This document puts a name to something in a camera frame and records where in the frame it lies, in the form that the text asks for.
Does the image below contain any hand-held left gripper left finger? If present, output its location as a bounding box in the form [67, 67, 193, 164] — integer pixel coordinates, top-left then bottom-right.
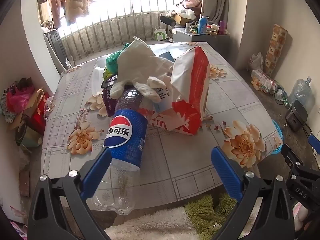
[27, 146, 113, 240]

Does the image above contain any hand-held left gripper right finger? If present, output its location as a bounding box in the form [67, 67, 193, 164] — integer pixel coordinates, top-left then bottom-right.
[211, 146, 295, 240]

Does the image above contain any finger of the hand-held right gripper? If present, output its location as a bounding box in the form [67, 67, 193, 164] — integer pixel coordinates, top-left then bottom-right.
[308, 134, 320, 155]
[280, 144, 304, 173]

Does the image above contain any blue plastic basket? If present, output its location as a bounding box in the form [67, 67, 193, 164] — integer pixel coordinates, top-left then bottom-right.
[271, 119, 285, 154]

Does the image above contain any clear bottle blue label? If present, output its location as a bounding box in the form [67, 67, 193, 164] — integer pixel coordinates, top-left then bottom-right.
[90, 86, 148, 217]

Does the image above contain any purple snack packet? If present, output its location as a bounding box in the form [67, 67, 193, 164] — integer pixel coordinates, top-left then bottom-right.
[101, 74, 120, 117]

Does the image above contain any clear plastic cup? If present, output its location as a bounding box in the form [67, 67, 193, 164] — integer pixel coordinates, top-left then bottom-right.
[91, 64, 105, 97]

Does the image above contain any white blue paper box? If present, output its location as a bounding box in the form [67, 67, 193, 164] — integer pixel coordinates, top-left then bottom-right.
[152, 84, 174, 113]

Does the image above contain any red white paper bag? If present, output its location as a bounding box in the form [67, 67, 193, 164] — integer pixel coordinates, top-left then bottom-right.
[139, 45, 212, 136]

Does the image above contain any yellow snack packet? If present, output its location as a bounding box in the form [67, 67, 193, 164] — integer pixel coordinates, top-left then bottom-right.
[103, 66, 114, 83]

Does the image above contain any green plastic bag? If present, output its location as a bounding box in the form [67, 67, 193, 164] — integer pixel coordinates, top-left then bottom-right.
[105, 44, 130, 74]

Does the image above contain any white glove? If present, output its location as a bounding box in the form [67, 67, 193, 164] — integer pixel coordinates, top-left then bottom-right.
[109, 36, 175, 103]

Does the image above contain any black rice cooker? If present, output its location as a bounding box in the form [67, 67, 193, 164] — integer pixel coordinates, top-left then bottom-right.
[285, 99, 308, 132]

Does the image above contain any pink garment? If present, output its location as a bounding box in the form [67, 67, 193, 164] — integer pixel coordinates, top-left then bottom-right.
[294, 202, 310, 232]

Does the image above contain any green shaggy cloth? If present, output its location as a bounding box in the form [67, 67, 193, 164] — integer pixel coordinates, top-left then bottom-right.
[184, 194, 238, 240]

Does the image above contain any clear water jug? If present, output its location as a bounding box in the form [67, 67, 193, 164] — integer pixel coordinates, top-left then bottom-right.
[287, 76, 315, 110]

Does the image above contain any floral tablecloth table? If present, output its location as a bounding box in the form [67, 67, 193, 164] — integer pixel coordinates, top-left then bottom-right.
[41, 41, 284, 205]

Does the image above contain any white fluffy cloth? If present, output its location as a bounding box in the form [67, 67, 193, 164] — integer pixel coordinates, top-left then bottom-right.
[104, 206, 200, 240]

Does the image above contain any dark round pot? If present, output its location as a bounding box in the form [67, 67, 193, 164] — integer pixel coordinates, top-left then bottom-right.
[15, 122, 43, 148]

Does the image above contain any white plastic bag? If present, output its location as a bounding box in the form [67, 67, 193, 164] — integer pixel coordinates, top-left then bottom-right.
[247, 52, 264, 72]

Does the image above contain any patterned tall roll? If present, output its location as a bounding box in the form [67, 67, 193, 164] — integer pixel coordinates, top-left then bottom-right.
[264, 24, 288, 78]

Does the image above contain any pink plastic bag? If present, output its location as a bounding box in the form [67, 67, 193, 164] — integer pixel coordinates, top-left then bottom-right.
[6, 85, 35, 114]

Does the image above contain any dark blue booklet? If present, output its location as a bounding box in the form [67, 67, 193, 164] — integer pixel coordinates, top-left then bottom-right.
[157, 51, 174, 62]

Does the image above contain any black chair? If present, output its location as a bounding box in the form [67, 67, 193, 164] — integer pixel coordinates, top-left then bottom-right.
[42, 29, 73, 74]

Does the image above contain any metal railing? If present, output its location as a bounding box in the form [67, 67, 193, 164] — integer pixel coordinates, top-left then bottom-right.
[41, 0, 190, 65]

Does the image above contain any grey cabinet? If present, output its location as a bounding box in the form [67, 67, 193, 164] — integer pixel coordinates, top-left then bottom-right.
[172, 27, 232, 44]

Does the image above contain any white bag green logo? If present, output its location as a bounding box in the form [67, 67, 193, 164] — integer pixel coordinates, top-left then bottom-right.
[154, 26, 168, 41]

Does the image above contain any cardboard box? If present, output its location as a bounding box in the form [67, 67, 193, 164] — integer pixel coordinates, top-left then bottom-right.
[172, 12, 197, 24]

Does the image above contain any black box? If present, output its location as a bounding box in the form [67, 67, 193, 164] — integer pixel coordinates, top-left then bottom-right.
[159, 15, 175, 25]

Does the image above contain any grey curtain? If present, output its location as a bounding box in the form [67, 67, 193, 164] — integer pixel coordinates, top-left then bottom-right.
[201, 0, 229, 24]

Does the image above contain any pink hanging jacket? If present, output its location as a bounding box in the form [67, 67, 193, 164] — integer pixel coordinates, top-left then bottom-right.
[64, 0, 94, 25]

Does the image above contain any pink cloth bundle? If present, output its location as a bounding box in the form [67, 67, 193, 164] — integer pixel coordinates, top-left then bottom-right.
[175, 0, 203, 13]

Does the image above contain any brown hanging garment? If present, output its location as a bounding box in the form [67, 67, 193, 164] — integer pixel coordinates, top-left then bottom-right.
[41, 0, 67, 29]

